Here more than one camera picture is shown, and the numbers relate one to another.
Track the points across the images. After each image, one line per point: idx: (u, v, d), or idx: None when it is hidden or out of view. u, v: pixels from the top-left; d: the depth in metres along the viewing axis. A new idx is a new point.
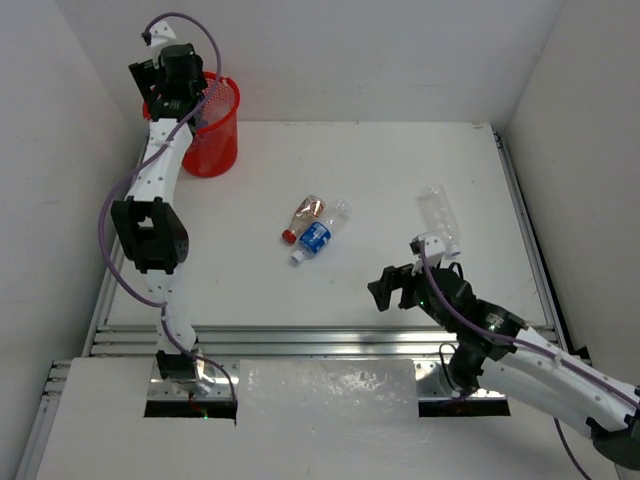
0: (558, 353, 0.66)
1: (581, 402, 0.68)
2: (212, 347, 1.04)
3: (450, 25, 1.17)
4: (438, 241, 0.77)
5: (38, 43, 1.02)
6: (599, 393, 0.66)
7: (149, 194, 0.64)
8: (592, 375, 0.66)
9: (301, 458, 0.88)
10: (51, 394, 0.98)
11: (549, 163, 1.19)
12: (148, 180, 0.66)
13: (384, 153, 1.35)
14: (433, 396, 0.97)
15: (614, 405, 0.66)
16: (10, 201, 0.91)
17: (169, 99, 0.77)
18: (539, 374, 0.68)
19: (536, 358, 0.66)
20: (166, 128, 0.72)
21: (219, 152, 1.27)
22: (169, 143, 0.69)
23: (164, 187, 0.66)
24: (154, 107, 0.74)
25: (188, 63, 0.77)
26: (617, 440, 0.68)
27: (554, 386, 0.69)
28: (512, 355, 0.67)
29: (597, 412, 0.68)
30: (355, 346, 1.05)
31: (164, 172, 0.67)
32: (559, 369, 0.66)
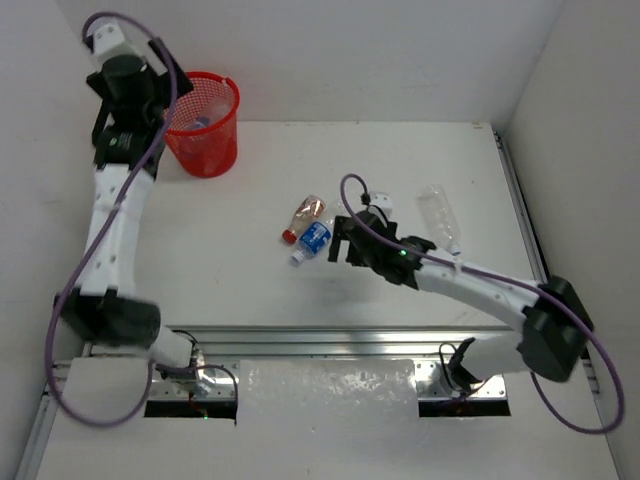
0: (457, 262, 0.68)
1: (488, 307, 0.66)
2: (212, 347, 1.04)
3: (450, 25, 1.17)
4: (387, 200, 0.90)
5: (39, 43, 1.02)
6: (498, 289, 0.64)
7: (98, 284, 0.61)
8: (488, 272, 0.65)
9: (301, 458, 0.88)
10: (51, 394, 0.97)
11: (549, 163, 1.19)
12: (97, 263, 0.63)
13: (383, 153, 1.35)
14: (432, 396, 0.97)
15: (512, 299, 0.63)
16: (12, 201, 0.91)
17: (118, 132, 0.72)
18: (445, 286, 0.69)
19: (438, 268, 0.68)
20: (115, 181, 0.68)
21: (222, 152, 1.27)
22: (118, 209, 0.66)
23: (117, 269, 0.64)
24: (100, 147, 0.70)
25: (137, 86, 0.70)
26: (528, 342, 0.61)
27: (465, 298, 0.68)
28: (419, 272, 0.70)
29: (500, 313, 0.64)
30: (356, 347, 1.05)
31: (115, 251, 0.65)
32: (459, 276, 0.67)
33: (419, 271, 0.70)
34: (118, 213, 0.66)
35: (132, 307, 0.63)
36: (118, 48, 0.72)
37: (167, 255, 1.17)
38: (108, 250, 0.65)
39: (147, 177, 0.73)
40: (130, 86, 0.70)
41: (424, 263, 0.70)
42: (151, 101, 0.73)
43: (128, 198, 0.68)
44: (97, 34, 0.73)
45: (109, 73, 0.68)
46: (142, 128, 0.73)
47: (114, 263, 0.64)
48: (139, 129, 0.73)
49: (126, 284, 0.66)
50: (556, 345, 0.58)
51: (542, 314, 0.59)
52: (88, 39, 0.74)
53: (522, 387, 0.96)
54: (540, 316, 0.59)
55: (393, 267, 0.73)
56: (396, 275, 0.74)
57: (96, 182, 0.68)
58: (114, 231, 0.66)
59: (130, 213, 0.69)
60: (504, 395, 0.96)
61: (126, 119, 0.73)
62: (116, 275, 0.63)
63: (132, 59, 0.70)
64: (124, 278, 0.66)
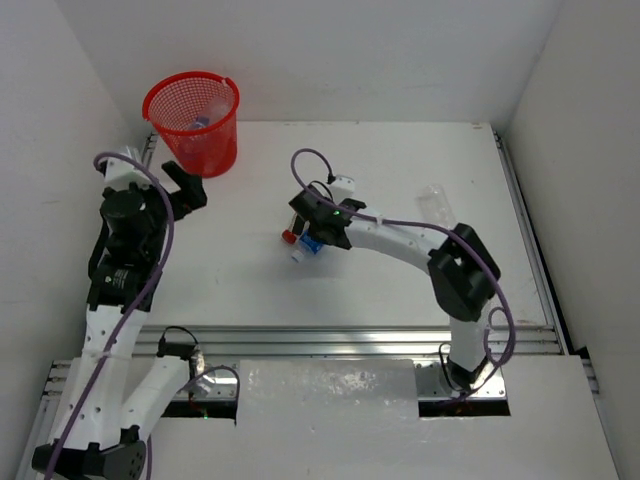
0: (379, 218, 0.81)
1: (406, 255, 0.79)
2: (212, 347, 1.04)
3: (449, 26, 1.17)
4: (350, 182, 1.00)
5: (39, 43, 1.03)
6: (411, 238, 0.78)
7: (83, 439, 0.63)
8: (403, 224, 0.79)
9: (301, 458, 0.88)
10: (52, 394, 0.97)
11: (549, 163, 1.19)
12: (82, 414, 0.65)
13: (382, 153, 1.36)
14: (432, 396, 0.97)
15: (422, 245, 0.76)
16: (11, 201, 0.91)
17: (114, 268, 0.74)
18: (371, 240, 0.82)
19: (364, 224, 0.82)
20: (106, 324, 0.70)
21: (222, 152, 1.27)
22: (108, 355, 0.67)
23: (101, 421, 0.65)
24: (96, 284, 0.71)
25: (135, 225, 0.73)
26: (436, 281, 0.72)
27: (388, 249, 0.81)
28: (348, 229, 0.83)
29: (414, 258, 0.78)
30: (356, 346, 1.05)
31: (101, 400, 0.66)
32: (380, 229, 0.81)
33: (349, 227, 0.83)
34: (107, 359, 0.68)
35: (117, 463, 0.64)
36: (122, 176, 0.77)
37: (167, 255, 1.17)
38: (94, 401, 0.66)
39: (141, 312, 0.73)
40: (128, 225, 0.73)
41: (354, 220, 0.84)
42: (149, 235, 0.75)
43: (118, 341, 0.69)
44: (109, 163, 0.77)
45: (108, 214, 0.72)
46: (139, 262, 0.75)
47: (100, 415, 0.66)
48: (136, 264, 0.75)
49: (112, 432, 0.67)
50: (458, 282, 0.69)
51: (445, 255, 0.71)
52: (99, 166, 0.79)
53: (523, 387, 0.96)
54: (443, 257, 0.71)
55: (330, 227, 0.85)
56: (331, 234, 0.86)
57: (88, 323, 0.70)
58: (101, 379, 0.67)
59: (122, 355, 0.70)
60: (504, 395, 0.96)
61: (124, 254, 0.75)
62: (99, 428, 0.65)
63: (130, 199, 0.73)
64: (110, 429, 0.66)
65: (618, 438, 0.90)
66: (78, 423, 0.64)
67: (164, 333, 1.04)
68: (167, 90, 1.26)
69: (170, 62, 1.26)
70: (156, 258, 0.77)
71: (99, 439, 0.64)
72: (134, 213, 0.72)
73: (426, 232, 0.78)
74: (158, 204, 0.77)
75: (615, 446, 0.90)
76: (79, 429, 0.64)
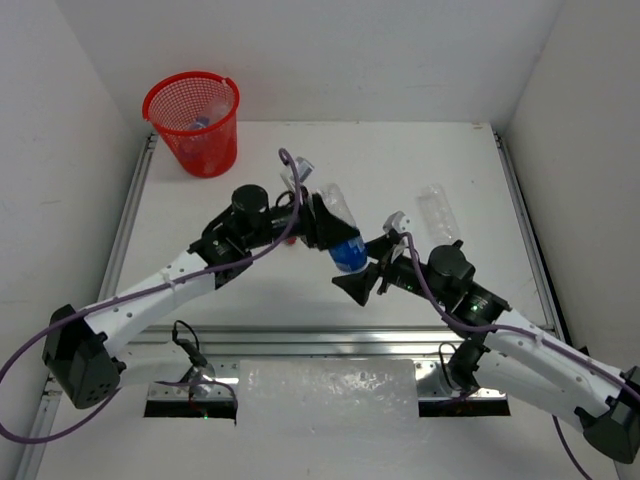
0: (539, 335, 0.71)
1: (564, 384, 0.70)
2: (211, 347, 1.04)
3: (449, 25, 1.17)
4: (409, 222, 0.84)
5: (39, 43, 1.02)
6: (579, 373, 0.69)
7: (105, 325, 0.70)
8: (574, 355, 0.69)
9: (301, 458, 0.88)
10: (52, 394, 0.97)
11: (549, 163, 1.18)
12: (115, 307, 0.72)
13: (383, 153, 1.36)
14: (432, 396, 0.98)
15: (596, 385, 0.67)
16: (11, 202, 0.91)
17: (223, 237, 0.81)
18: (519, 354, 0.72)
19: (517, 338, 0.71)
20: (187, 265, 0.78)
21: (223, 152, 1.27)
22: (171, 285, 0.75)
23: (123, 324, 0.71)
24: (203, 239, 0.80)
25: (248, 222, 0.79)
26: (603, 426, 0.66)
27: (540, 370, 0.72)
28: (494, 337, 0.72)
29: (578, 394, 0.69)
30: (357, 346, 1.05)
31: (135, 310, 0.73)
32: (540, 350, 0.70)
33: (495, 335, 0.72)
34: (168, 288, 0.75)
35: (97, 370, 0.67)
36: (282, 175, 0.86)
37: (167, 255, 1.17)
38: (132, 306, 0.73)
39: (212, 281, 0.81)
40: (246, 219, 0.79)
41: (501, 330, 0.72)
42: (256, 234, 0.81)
43: (186, 283, 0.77)
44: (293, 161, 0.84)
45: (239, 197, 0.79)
46: (237, 251, 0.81)
47: (128, 319, 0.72)
48: (235, 250, 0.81)
49: (121, 342, 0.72)
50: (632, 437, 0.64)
51: (624, 407, 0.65)
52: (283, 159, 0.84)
53: None
54: (622, 410, 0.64)
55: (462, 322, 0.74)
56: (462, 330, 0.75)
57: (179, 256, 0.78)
58: (150, 295, 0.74)
59: (176, 295, 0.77)
60: (504, 395, 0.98)
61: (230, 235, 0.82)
62: (121, 329, 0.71)
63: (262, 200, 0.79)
64: (123, 336, 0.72)
65: None
66: (109, 310, 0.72)
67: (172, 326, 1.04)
68: (167, 90, 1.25)
69: (169, 61, 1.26)
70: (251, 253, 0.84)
71: (109, 335, 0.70)
72: (253, 214, 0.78)
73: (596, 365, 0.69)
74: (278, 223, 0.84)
75: None
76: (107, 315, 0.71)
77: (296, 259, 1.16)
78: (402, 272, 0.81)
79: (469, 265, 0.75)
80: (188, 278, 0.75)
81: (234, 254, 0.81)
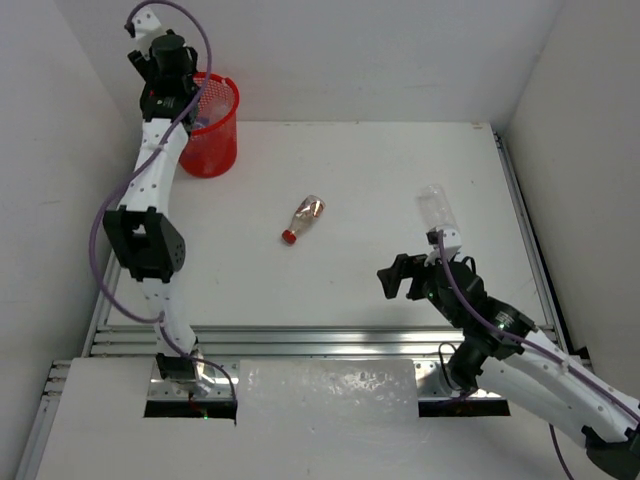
0: (565, 361, 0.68)
1: (583, 410, 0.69)
2: (211, 347, 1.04)
3: (449, 25, 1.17)
4: (455, 234, 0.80)
5: (39, 43, 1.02)
6: (601, 403, 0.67)
7: (143, 204, 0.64)
8: (599, 386, 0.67)
9: (301, 458, 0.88)
10: (52, 394, 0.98)
11: (549, 163, 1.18)
12: (140, 188, 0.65)
13: (383, 153, 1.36)
14: (432, 396, 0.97)
15: (616, 417, 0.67)
16: (12, 202, 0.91)
17: (163, 95, 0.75)
18: (540, 375, 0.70)
19: (543, 362, 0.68)
20: (160, 129, 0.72)
21: (223, 150, 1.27)
22: (161, 147, 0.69)
23: (157, 193, 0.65)
24: (147, 106, 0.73)
25: (181, 62, 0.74)
26: (616, 453, 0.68)
27: (559, 394, 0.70)
28: (519, 356, 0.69)
29: (596, 421, 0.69)
30: (356, 346, 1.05)
31: (157, 178, 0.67)
32: (564, 376, 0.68)
33: (520, 357, 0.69)
34: (161, 152, 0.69)
35: (169, 229, 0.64)
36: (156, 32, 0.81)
37: None
38: (150, 178, 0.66)
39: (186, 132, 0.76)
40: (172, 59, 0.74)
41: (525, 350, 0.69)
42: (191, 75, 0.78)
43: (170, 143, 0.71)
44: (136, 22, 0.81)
45: (157, 49, 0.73)
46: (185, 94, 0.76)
47: (156, 188, 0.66)
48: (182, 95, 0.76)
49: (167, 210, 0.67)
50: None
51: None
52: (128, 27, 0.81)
53: None
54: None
55: (486, 335, 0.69)
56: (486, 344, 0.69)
57: (143, 129, 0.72)
58: (155, 162, 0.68)
59: (172, 158, 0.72)
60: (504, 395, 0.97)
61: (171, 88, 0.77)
62: (157, 198, 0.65)
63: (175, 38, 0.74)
64: (163, 206, 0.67)
65: None
66: (134, 192, 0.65)
67: None
68: None
69: None
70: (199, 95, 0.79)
71: (156, 205, 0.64)
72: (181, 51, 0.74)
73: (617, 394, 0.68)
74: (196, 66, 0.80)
75: None
76: (139, 195, 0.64)
77: (297, 259, 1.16)
78: (429, 280, 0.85)
79: (476, 279, 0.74)
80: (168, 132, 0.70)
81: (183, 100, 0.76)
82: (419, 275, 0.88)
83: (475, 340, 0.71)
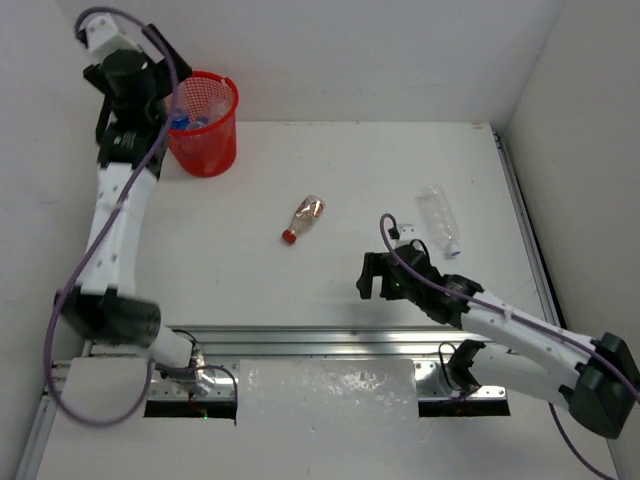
0: (507, 309, 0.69)
1: (536, 357, 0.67)
2: (211, 347, 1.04)
3: (449, 25, 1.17)
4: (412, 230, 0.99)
5: (40, 42, 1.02)
6: (549, 343, 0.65)
7: (102, 282, 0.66)
8: (540, 325, 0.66)
9: (301, 458, 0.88)
10: (51, 394, 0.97)
11: (549, 163, 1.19)
12: (99, 260, 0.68)
13: (382, 153, 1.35)
14: (432, 396, 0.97)
15: (565, 354, 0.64)
16: (11, 201, 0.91)
17: (122, 131, 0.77)
18: (490, 332, 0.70)
19: (487, 314, 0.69)
20: (117, 180, 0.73)
21: (223, 151, 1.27)
22: (121, 207, 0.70)
23: (116, 267, 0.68)
24: (106, 146, 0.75)
25: (140, 86, 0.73)
26: (579, 397, 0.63)
27: (512, 346, 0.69)
28: (467, 316, 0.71)
29: (551, 365, 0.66)
30: (355, 346, 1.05)
31: (115, 249, 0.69)
32: (508, 324, 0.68)
33: (467, 314, 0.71)
34: (121, 212, 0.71)
35: (130, 306, 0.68)
36: (112, 41, 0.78)
37: (166, 255, 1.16)
38: (110, 248, 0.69)
39: (150, 174, 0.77)
40: (131, 87, 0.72)
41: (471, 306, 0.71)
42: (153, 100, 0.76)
43: (131, 196, 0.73)
44: (89, 29, 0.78)
45: (110, 72, 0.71)
46: (146, 126, 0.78)
47: (114, 261, 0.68)
48: (143, 128, 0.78)
49: (127, 284, 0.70)
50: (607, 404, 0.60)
51: (595, 373, 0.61)
52: (81, 35, 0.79)
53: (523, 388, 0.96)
54: (593, 375, 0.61)
55: (439, 305, 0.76)
56: (442, 313, 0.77)
57: (100, 178, 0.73)
58: (114, 228, 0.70)
59: (133, 211, 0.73)
60: (504, 395, 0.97)
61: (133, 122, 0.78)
62: (116, 272, 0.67)
63: (133, 59, 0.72)
64: (124, 274, 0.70)
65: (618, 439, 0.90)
66: (96, 264, 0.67)
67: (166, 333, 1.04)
68: None
69: None
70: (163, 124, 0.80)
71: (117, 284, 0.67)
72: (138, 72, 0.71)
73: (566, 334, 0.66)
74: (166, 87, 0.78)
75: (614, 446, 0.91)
76: (100, 272, 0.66)
77: (297, 259, 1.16)
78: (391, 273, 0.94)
79: (420, 254, 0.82)
80: (127, 188, 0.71)
81: (146, 136, 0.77)
82: (387, 272, 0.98)
83: (435, 312, 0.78)
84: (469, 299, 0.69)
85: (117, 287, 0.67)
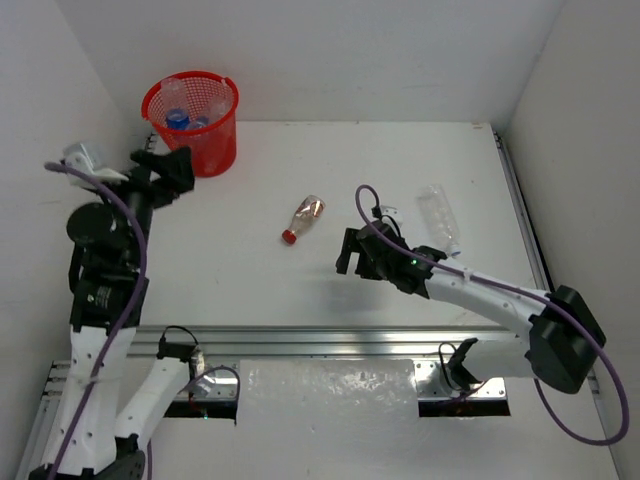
0: (467, 271, 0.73)
1: (497, 316, 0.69)
2: (211, 347, 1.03)
3: (449, 25, 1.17)
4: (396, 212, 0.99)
5: (40, 42, 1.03)
6: (506, 299, 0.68)
7: (76, 465, 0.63)
8: (497, 282, 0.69)
9: (301, 458, 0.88)
10: (51, 394, 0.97)
11: (549, 163, 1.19)
12: (74, 439, 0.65)
13: (382, 153, 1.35)
14: (432, 396, 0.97)
15: (519, 307, 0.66)
16: (11, 201, 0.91)
17: (96, 282, 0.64)
18: (454, 295, 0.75)
19: (449, 277, 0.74)
20: (91, 345, 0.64)
21: (223, 151, 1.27)
22: (94, 379, 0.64)
23: (94, 445, 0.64)
24: (76, 299, 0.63)
25: (110, 243, 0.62)
26: (536, 351, 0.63)
27: (475, 307, 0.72)
28: (430, 281, 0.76)
29: (509, 321, 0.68)
30: (355, 346, 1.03)
31: (92, 425, 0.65)
32: (468, 284, 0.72)
33: (430, 279, 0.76)
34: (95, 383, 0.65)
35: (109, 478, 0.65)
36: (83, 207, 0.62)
37: (166, 255, 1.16)
38: (87, 425, 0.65)
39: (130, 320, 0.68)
40: (101, 241, 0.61)
41: (435, 272, 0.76)
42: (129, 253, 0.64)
43: (106, 363, 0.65)
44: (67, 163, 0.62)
45: (78, 235, 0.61)
46: (123, 278, 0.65)
47: (92, 439, 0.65)
48: (120, 281, 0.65)
49: (109, 450, 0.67)
50: (564, 356, 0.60)
51: (549, 324, 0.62)
52: None
53: (523, 387, 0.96)
54: (547, 325, 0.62)
55: (406, 275, 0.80)
56: (408, 282, 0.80)
57: (71, 343, 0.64)
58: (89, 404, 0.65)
59: (111, 376, 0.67)
60: (504, 395, 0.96)
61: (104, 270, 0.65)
62: (92, 452, 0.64)
63: (100, 216, 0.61)
64: (104, 448, 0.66)
65: (618, 439, 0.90)
66: (71, 448, 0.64)
67: (165, 333, 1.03)
68: (169, 89, 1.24)
69: (169, 60, 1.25)
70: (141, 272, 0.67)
71: (93, 463, 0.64)
72: (102, 229, 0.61)
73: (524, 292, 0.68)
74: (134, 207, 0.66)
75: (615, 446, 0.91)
76: (72, 455, 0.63)
77: (297, 259, 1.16)
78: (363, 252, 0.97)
79: (390, 230, 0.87)
80: (101, 358, 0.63)
81: (122, 284, 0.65)
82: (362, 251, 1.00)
83: (400, 282, 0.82)
84: (430, 263, 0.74)
85: (93, 464, 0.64)
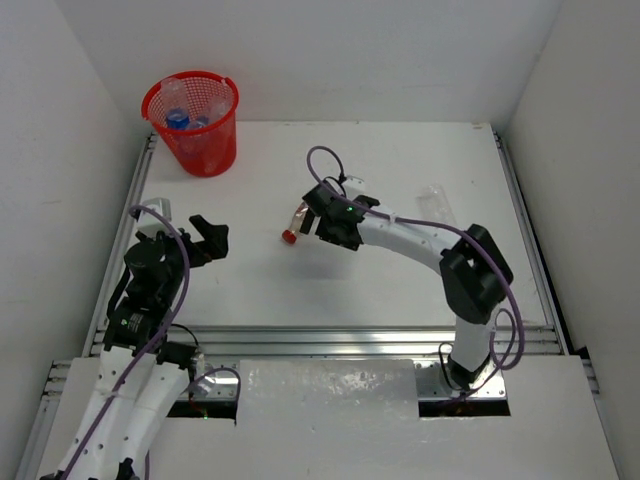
0: (393, 216, 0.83)
1: (417, 252, 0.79)
2: (212, 347, 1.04)
3: (449, 26, 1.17)
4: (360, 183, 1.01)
5: (40, 43, 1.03)
6: (424, 237, 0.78)
7: (83, 475, 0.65)
8: (417, 223, 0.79)
9: (301, 458, 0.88)
10: (52, 394, 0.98)
11: (549, 163, 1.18)
12: (85, 450, 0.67)
13: (382, 153, 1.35)
14: (432, 396, 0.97)
15: (434, 243, 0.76)
16: (11, 201, 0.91)
17: (130, 310, 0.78)
18: (382, 237, 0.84)
19: (377, 221, 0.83)
20: (117, 364, 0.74)
21: (224, 151, 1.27)
22: (115, 393, 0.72)
23: (102, 456, 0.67)
24: (112, 324, 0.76)
25: (154, 275, 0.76)
26: (448, 282, 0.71)
27: (400, 247, 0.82)
28: (362, 224, 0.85)
29: (426, 256, 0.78)
30: (354, 346, 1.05)
31: (104, 437, 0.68)
32: (393, 226, 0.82)
33: (362, 223, 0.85)
34: (114, 399, 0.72)
35: None
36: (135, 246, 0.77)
37: None
38: (99, 437, 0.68)
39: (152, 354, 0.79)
40: (149, 275, 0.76)
41: (366, 217, 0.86)
42: (165, 285, 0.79)
43: (126, 381, 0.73)
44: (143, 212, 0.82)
45: (132, 263, 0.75)
46: (153, 308, 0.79)
47: (102, 450, 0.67)
48: (150, 310, 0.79)
49: (115, 467, 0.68)
50: (469, 281, 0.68)
51: (457, 256, 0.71)
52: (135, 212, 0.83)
53: (523, 388, 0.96)
54: (455, 257, 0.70)
55: (342, 223, 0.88)
56: (345, 229, 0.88)
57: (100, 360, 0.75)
58: (106, 416, 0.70)
59: (130, 396, 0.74)
60: (504, 395, 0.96)
61: (140, 301, 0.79)
62: (100, 463, 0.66)
63: (154, 250, 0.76)
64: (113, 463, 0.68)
65: (617, 438, 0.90)
66: (81, 458, 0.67)
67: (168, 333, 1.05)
68: (168, 89, 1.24)
69: (169, 60, 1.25)
70: (169, 305, 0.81)
71: (99, 474, 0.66)
72: (154, 265, 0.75)
73: (440, 232, 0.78)
74: (177, 254, 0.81)
75: (616, 447, 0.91)
76: (81, 464, 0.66)
77: (297, 259, 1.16)
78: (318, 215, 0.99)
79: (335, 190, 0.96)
80: (122, 375, 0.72)
81: (152, 314, 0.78)
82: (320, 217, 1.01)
83: (337, 229, 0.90)
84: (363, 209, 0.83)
85: (99, 476, 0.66)
